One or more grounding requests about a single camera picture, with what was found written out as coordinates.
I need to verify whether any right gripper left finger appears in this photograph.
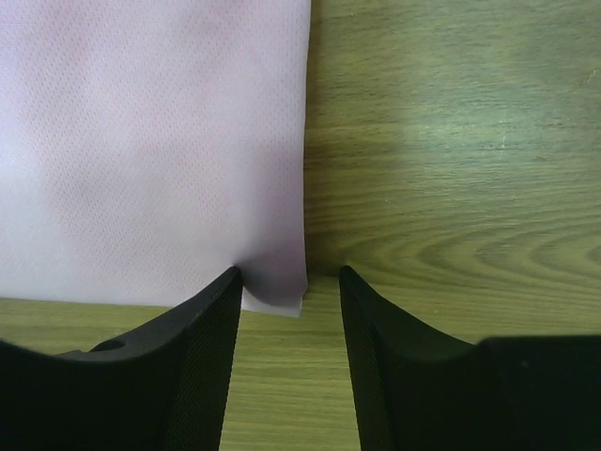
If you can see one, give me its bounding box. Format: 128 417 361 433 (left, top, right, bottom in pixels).
1 267 243 450

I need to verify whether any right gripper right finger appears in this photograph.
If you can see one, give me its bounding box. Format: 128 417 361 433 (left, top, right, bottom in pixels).
339 266 600 450

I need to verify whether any pink t-shirt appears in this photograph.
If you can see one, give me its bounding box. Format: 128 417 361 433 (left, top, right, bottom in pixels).
1 1 312 317

